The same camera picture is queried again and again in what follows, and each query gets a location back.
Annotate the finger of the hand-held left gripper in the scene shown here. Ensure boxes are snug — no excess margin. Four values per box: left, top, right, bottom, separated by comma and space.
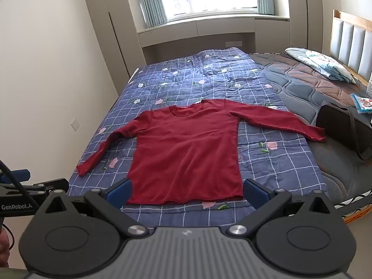
25, 178, 70, 199
0, 169, 31, 183

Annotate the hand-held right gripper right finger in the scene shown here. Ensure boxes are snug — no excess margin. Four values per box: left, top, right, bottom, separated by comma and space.
226, 178, 341, 237

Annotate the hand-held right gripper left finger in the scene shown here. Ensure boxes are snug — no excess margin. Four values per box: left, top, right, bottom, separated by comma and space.
36, 178, 150, 238

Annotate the red long-sleeve shirt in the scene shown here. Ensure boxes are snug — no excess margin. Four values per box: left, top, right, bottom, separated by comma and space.
76, 99, 326, 205

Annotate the person's green clothing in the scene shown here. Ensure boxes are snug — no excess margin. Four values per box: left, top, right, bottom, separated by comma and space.
0, 269, 30, 279

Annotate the grey brown quilted mattress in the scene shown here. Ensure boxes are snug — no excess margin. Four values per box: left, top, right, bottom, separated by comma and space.
247, 52, 372, 224

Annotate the blue checked floral quilt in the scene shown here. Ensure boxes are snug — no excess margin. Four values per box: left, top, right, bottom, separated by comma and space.
68, 46, 329, 229

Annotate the small blue printed packet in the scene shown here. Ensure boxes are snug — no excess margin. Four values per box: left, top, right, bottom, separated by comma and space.
349, 93, 372, 114

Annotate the white blue printed pillow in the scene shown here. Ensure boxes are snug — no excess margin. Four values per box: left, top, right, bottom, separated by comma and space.
284, 47, 357, 85

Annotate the beige window bench cabinet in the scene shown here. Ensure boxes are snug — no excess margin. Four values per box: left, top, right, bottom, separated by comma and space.
136, 16, 291, 64

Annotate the tall beige wardrobe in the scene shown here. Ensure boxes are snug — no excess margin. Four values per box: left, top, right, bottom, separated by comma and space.
286, 0, 332, 56
81, 0, 146, 79

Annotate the grey padded wooden headboard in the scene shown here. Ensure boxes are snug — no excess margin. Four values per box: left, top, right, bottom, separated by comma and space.
330, 9, 372, 87

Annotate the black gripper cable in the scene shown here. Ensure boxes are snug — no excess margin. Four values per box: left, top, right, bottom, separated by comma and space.
0, 159, 34, 210

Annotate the black bag with strap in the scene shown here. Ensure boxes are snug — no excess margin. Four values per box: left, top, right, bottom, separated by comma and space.
315, 100, 372, 161

